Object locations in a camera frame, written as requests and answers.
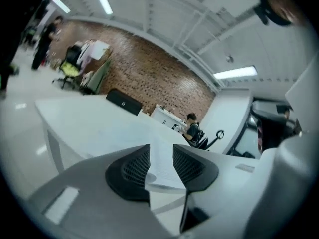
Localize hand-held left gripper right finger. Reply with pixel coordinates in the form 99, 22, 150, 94
172, 144, 261, 234

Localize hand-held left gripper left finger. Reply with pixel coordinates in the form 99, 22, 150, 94
27, 144, 172, 239

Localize white printed booklet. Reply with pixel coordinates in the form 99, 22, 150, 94
144, 135, 187, 189

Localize black office chair with headrest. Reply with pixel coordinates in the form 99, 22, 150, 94
191, 129, 225, 151

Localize white table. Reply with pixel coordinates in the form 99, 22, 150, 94
34, 93, 190, 216

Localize white cabinet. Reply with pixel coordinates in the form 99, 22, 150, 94
151, 104, 188, 131

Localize black rectangular case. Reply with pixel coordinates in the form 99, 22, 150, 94
106, 88, 143, 116

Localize cream white bag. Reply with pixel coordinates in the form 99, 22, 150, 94
82, 71, 94, 87

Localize olive green garment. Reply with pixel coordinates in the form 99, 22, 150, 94
87, 58, 112, 94

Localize lime green cloth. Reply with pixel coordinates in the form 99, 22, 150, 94
59, 60, 80, 77

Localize white hanging garments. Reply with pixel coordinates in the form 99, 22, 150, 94
76, 41, 94, 67

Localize black mesh office chair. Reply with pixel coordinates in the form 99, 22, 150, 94
52, 45, 82, 89

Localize white board sheet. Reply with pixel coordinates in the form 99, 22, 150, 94
88, 40, 110, 61

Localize person's head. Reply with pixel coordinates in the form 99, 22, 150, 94
260, 0, 306, 26

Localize black head-worn camera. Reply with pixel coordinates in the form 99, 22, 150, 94
253, 5, 271, 26

